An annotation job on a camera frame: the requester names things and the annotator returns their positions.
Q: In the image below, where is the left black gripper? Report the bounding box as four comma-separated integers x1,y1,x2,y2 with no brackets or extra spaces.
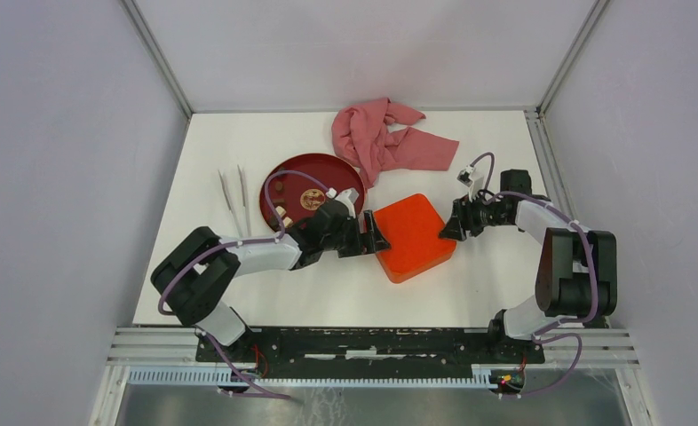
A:
321,209,391,257

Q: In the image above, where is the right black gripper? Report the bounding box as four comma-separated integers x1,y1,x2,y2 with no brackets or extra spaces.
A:
438,191,510,241

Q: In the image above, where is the orange box lid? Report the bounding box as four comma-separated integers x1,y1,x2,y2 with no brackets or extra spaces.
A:
374,193,456,254

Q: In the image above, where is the round dark red plate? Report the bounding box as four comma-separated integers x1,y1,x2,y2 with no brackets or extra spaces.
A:
259,154,366,231

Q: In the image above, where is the orange chocolate box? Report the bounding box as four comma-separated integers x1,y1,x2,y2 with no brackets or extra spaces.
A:
377,250,454,284

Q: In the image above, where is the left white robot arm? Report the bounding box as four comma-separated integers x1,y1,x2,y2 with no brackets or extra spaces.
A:
150,200,391,362

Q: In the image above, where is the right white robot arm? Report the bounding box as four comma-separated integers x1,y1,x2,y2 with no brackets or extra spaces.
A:
439,170,618,362

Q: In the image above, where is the pink cloth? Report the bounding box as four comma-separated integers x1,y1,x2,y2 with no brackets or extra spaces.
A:
331,98,459,188

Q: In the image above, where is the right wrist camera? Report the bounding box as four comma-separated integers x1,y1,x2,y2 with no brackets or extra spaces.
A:
456,165,483,201

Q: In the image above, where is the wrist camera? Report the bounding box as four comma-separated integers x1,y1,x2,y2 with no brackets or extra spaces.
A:
326,187,359,218
456,165,483,201

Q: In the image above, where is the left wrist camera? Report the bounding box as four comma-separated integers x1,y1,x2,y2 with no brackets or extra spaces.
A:
326,187,359,218

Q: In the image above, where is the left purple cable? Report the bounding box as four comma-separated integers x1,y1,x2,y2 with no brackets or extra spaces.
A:
157,170,332,317

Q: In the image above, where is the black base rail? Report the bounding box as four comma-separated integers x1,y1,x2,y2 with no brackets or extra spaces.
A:
223,327,545,379

